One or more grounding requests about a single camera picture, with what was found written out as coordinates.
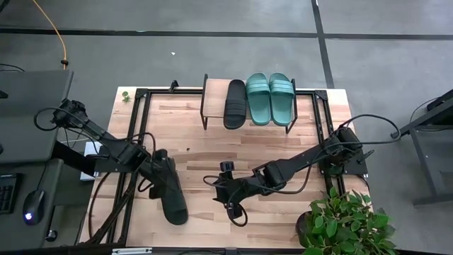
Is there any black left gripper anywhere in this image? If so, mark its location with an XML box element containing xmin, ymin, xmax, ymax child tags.
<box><xmin>143</xmin><ymin>148</ymin><xmax>180</xmax><ymax>200</ymax></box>

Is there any black rubber slide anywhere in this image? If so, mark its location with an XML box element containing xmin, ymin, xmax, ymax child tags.
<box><xmin>159</xmin><ymin>166</ymin><xmax>190</xmax><ymax>226</ymax></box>
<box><xmin>223</xmin><ymin>79</ymin><xmax>248</xmax><ymax>130</ymax></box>

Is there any wooden shelf black frame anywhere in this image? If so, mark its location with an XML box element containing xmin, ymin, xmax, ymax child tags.
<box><xmin>200</xmin><ymin>73</ymin><xmax>299</xmax><ymax>135</ymax></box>

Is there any green rubber slide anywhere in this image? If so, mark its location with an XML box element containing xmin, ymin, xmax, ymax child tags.
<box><xmin>268</xmin><ymin>72</ymin><xmax>295</xmax><ymax>128</ymax></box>
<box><xmin>245</xmin><ymin>72</ymin><xmax>272</xmax><ymax>127</ymax></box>

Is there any white box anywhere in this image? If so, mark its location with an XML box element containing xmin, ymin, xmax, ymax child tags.
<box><xmin>79</xmin><ymin>140</ymin><xmax>103</xmax><ymax>182</ymax></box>

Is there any black plant pot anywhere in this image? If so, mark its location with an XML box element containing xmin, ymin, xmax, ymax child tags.
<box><xmin>295</xmin><ymin>211</ymin><xmax>314</xmax><ymax>249</ymax></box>

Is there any white aluminium bar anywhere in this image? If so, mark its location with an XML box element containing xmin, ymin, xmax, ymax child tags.
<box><xmin>111</xmin><ymin>247</ymin><xmax>153</xmax><ymax>255</ymax></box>

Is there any green leafy plant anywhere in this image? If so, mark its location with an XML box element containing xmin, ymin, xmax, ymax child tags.
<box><xmin>302</xmin><ymin>186</ymin><xmax>397</xmax><ymax>255</ymax></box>

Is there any dark grey desk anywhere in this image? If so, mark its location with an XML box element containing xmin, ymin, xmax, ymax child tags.
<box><xmin>0</xmin><ymin>69</ymin><xmax>95</xmax><ymax>253</ymax></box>

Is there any black computer mouse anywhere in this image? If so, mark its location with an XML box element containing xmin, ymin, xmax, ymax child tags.
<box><xmin>22</xmin><ymin>189</ymin><xmax>46</xmax><ymax>226</ymax></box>

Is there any black keyboard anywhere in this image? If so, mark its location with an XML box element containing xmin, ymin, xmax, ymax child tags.
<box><xmin>0</xmin><ymin>173</ymin><xmax>18</xmax><ymax>215</ymax></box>

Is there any grey metal-legged desk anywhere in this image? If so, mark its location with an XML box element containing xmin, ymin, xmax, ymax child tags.
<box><xmin>390</xmin><ymin>88</ymin><xmax>453</xmax><ymax>207</ymax></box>

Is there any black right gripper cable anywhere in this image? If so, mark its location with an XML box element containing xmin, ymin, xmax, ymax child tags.
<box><xmin>202</xmin><ymin>174</ymin><xmax>248</xmax><ymax>227</ymax></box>

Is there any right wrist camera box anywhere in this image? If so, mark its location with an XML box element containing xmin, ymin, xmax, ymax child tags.
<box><xmin>219</xmin><ymin>161</ymin><xmax>235</xmax><ymax>178</ymax></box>

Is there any black metal table frame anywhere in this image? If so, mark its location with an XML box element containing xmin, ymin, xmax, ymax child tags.
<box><xmin>84</xmin><ymin>79</ymin><xmax>371</xmax><ymax>249</ymax></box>

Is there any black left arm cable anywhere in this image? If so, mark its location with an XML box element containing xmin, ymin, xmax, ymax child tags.
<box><xmin>34</xmin><ymin>107</ymin><xmax>64</xmax><ymax>132</ymax></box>

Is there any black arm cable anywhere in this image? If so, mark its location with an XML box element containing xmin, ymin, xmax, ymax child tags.
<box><xmin>307</xmin><ymin>113</ymin><xmax>403</xmax><ymax>167</ymax></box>
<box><xmin>34</xmin><ymin>107</ymin><xmax>64</xmax><ymax>132</ymax></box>

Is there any yellow cable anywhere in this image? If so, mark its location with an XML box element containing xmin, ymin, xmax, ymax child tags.
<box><xmin>31</xmin><ymin>0</ymin><xmax>69</xmax><ymax>70</ymax></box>

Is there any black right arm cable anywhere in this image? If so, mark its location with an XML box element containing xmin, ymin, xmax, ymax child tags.
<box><xmin>307</xmin><ymin>113</ymin><xmax>403</xmax><ymax>167</ymax></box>

